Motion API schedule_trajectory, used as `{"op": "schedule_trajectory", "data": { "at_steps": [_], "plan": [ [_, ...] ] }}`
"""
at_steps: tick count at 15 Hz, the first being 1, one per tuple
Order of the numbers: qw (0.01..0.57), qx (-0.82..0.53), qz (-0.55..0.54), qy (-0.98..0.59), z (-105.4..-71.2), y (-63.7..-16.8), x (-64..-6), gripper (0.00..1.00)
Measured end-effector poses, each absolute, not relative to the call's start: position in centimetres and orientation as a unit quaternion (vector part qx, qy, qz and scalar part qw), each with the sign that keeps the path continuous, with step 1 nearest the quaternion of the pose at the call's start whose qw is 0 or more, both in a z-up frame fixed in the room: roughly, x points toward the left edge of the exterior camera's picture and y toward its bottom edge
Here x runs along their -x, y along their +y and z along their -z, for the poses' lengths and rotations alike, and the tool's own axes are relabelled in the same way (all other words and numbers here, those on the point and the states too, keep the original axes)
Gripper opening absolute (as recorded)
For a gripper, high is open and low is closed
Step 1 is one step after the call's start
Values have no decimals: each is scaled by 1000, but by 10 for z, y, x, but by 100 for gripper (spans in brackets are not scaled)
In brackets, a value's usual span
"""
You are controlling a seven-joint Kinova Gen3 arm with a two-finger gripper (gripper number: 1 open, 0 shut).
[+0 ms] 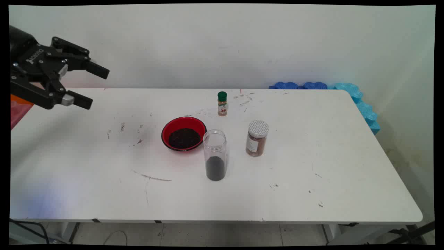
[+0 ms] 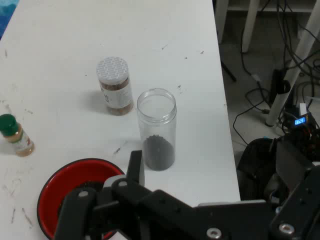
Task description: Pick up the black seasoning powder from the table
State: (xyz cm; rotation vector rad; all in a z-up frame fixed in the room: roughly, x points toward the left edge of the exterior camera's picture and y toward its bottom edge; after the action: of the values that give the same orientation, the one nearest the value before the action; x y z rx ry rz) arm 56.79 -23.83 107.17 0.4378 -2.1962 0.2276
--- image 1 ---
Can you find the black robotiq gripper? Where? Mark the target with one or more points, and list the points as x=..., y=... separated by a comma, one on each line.
x=31, y=59

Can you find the clear plastic jar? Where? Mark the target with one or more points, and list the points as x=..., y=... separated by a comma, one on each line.
x=215, y=146

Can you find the black seeds pile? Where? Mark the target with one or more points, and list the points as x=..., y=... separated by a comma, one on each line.
x=184, y=138
x=215, y=170

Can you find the pink box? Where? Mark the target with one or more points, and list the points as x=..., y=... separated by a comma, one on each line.
x=19, y=114

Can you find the red and black bowl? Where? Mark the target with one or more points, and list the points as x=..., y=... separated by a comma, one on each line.
x=166, y=133

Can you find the white table leg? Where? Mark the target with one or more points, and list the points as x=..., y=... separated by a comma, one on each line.
x=67, y=232
x=331, y=232

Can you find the small green-capped spice bottle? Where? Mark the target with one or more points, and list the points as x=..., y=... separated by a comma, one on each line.
x=222, y=107

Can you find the white-lidded brown spice jar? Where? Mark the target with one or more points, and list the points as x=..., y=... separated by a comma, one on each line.
x=256, y=139

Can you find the cyan foam mat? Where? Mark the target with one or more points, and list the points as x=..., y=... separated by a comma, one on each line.
x=364, y=107

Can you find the black stand leg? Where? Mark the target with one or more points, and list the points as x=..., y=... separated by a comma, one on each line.
x=416, y=231

